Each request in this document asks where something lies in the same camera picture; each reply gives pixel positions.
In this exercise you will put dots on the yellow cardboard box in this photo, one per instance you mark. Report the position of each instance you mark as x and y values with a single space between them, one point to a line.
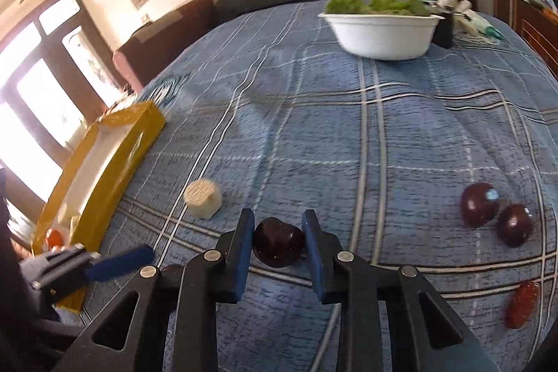
109 176

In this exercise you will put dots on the red strawberry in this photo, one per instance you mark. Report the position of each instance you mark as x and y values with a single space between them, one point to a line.
522 304

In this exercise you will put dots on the beige cork block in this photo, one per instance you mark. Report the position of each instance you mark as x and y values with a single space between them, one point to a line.
203 197

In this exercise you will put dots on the black box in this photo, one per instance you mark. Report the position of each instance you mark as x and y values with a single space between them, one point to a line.
443 32

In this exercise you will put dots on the small orange fruit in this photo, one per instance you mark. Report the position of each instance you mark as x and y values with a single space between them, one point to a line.
54 239

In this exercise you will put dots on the window with dark frame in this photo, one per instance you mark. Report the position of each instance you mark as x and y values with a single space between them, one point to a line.
39 102

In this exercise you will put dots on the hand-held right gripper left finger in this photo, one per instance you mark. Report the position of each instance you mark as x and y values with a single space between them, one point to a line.
242 254

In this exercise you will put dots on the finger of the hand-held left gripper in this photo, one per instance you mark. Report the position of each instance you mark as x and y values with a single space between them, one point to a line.
122 263

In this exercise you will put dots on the white bowl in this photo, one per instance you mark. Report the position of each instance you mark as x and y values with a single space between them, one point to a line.
383 36

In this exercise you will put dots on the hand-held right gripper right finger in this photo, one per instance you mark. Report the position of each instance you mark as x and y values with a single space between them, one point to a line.
314 258

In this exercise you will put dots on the wooden cabinet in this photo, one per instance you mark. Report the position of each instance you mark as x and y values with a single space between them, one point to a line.
536 27

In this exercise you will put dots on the blue plaid blanket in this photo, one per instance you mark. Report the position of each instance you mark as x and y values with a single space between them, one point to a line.
348 136

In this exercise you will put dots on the green lettuce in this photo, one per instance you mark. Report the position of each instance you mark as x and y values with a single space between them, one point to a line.
379 4

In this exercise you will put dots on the green and white tube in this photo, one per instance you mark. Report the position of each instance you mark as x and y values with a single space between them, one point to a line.
481 27

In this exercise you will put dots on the brown armchair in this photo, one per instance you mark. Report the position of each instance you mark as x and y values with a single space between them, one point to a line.
174 27

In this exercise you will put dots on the dark red plum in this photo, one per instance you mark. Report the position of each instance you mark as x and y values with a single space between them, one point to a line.
279 243
479 204
515 225

